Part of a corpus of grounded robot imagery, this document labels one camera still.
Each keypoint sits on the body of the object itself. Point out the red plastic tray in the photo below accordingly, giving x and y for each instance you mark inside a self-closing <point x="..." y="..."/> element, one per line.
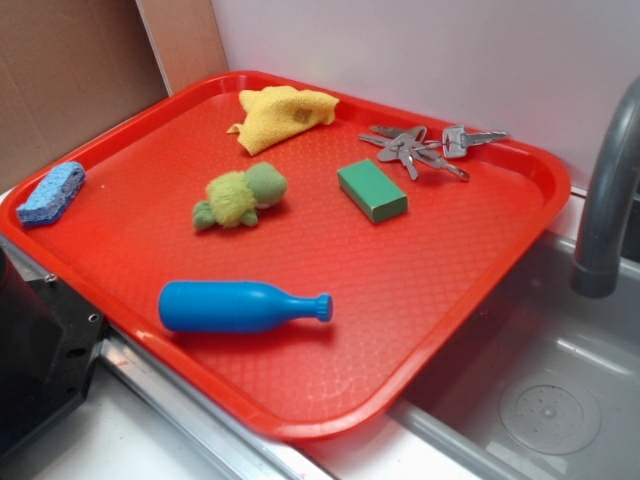
<point x="400" y="288"/>

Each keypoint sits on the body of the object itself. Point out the blue sponge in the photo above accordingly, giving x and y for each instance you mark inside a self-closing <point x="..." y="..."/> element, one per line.
<point x="53" y="195"/>

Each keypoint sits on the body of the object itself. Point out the bunch of silver keys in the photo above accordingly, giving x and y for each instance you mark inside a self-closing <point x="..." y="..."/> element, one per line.
<point x="412" y="146"/>

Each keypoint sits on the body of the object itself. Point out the grey faucet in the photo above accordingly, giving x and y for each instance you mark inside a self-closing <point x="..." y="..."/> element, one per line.
<point x="609" y="226"/>

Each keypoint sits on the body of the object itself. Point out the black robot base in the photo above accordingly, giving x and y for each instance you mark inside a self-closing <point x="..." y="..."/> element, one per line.
<point x="50" y="337"/>

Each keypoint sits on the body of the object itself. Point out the green plush turtle toy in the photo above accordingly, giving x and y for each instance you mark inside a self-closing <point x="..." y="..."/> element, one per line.
<point x="234" y="198"/>

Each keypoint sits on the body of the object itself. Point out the yellow cloth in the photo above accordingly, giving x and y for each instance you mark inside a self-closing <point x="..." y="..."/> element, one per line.
<point x="278" y="113"/>

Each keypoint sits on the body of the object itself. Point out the blue plastic bottle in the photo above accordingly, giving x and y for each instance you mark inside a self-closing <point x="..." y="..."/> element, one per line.
<point x="239" y="307"/>

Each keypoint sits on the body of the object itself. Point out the brown cardboard panel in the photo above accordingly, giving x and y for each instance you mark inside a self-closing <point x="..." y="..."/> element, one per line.
<point x="70" y="71"/>

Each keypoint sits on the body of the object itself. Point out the green rectangular block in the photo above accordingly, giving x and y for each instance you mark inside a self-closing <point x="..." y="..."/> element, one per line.
<point x="375" y="194"/>

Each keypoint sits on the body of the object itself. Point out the grey sink basin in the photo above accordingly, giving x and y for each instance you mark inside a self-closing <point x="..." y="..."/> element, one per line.
<point x="539" y="382"/>

